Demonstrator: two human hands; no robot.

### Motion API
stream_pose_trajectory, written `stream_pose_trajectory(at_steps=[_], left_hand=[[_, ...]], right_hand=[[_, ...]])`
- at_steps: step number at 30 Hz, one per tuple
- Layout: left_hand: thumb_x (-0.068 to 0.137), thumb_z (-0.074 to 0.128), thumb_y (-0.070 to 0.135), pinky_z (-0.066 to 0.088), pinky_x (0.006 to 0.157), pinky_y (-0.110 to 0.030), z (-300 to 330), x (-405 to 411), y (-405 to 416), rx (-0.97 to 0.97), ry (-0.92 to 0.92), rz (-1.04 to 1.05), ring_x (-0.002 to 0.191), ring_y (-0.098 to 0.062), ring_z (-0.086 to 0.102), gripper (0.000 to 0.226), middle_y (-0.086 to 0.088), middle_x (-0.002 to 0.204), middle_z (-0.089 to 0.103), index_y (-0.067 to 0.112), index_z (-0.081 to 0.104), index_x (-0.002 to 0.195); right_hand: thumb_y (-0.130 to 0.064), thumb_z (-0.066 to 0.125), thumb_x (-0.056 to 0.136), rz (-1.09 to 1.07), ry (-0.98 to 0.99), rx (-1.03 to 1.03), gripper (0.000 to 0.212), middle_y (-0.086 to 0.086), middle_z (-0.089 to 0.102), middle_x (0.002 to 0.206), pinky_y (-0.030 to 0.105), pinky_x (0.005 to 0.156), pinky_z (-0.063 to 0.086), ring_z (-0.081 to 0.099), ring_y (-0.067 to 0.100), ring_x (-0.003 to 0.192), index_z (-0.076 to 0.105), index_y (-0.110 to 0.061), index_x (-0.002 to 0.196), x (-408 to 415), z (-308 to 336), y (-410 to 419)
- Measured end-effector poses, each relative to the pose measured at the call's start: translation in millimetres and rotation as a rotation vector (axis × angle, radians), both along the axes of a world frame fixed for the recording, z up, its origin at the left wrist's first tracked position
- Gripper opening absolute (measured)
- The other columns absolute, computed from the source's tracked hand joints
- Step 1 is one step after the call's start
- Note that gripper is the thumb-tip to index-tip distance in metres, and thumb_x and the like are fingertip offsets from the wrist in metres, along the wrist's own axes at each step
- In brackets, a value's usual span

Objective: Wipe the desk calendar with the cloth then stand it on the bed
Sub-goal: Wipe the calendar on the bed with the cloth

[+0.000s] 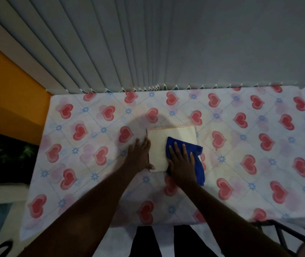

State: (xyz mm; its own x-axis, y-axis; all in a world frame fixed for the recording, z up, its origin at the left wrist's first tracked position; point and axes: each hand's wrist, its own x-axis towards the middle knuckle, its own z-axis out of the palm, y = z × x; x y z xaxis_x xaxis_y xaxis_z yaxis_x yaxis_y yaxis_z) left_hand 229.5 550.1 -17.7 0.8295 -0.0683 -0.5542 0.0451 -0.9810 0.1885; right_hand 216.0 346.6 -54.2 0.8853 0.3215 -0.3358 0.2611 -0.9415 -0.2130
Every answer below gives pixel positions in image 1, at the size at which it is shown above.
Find person's right hand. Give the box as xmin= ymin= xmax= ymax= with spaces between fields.
xmin=166 ymin=141 xmax=198 ymax=185

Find person's left hand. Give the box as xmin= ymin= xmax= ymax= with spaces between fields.
xmin=124 ymin=136 xmax=155 ymax=173

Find blue cleaning cloth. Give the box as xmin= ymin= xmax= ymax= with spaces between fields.
xmin=166 ymin=136 xmax=207 ymax=187

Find white desk calendar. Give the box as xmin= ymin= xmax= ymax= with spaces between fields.
xmin=147 ymin=125 xmax=198 ymax=173

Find person's right forearm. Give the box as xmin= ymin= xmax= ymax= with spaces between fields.
xmin=179 ymin=179 xmax=294 ymax=257

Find person's left forearm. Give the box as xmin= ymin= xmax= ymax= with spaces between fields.
xmin=18 ymin=166 xmax=138 ymax=257

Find person's black shorts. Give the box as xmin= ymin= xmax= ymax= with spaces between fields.
xmin=130 ymin=224 xmax=219 ymax=257

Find heart-patterned tablecloth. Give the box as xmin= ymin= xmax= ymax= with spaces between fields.
xmin=20 ymin=85 xmax=305 ymax=242

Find black metal rack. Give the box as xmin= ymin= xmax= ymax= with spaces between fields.
xmin=251 ymin=219 xmax=305 ymax=257

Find grey vertical blinds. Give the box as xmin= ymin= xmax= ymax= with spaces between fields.
xmin=0 ymin=0 xmax=305 ymax=95

